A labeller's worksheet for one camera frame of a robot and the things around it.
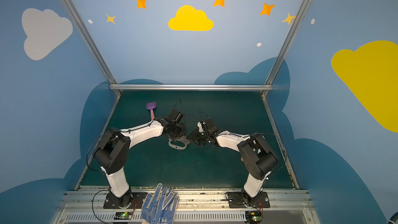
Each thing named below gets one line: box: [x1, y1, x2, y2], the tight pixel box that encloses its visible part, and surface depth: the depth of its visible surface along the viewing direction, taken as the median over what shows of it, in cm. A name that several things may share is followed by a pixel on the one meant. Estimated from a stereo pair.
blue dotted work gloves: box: [140, 183, 180, 224], surface depth 73 cm
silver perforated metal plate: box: [168, 136, 191, 150], surface depth 93 cm
